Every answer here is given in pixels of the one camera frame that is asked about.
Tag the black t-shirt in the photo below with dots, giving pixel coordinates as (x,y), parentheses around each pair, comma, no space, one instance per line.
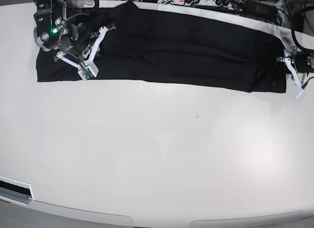
(166,47)

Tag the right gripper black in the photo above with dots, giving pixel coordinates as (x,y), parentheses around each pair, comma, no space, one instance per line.
(77,40)

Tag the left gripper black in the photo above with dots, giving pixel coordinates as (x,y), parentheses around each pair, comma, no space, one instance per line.
(303,62)

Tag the white power strip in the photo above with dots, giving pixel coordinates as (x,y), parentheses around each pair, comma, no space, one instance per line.
(232,5)

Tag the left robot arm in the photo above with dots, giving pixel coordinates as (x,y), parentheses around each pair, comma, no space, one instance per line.
(301,22)

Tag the black power supply box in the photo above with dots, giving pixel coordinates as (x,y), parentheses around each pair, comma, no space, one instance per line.
(260,9)

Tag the white slotted box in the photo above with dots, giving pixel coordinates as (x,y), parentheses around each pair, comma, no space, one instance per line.
(16,191)

